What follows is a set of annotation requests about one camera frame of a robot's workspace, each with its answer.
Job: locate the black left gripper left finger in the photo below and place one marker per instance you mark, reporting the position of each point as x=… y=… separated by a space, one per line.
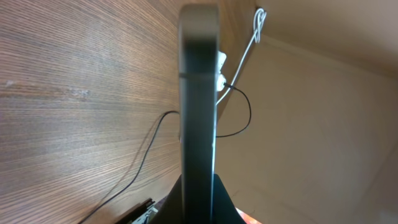
x=171 y=210

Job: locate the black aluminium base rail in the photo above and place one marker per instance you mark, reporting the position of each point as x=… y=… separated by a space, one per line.
x=141 y=213

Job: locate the blue Samsung Galaxy phone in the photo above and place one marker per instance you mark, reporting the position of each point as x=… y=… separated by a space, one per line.
x=198 y=44

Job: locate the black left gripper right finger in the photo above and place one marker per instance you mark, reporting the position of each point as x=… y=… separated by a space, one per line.
x=224 y=211

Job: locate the white power strip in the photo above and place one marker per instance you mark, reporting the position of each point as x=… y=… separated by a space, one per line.
x=221 y=80

